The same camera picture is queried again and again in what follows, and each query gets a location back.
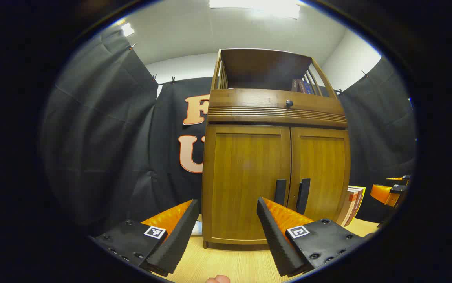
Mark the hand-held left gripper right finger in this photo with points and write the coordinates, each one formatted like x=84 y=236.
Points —
x=277 y=243

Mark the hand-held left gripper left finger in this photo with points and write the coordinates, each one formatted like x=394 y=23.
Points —
x=178 y=239

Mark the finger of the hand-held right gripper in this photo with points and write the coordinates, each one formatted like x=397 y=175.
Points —
x=381 y=193
x=400 y=179

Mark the wooden cabinet door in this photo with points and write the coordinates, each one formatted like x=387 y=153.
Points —
x=241 y=177
x=324 y=169

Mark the wooden double-door shoe cabinet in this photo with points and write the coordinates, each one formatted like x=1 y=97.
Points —
x=261 y=65

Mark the small white crumpled object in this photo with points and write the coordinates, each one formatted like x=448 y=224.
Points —
x=198 y=228

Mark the brown book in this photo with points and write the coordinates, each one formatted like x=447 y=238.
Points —
x=356 y=202

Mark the beige and orange book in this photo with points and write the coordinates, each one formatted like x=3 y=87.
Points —
x=345 y=208

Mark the blue book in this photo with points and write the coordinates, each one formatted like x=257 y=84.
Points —
x=309 y=88

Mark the maroon book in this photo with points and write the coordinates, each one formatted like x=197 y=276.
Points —
x=301 y=86

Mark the wooden drawer with black knob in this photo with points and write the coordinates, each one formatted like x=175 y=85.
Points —
x=249 y=100

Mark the wide ceiling light panel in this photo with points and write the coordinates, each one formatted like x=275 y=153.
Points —
x=253 y=7

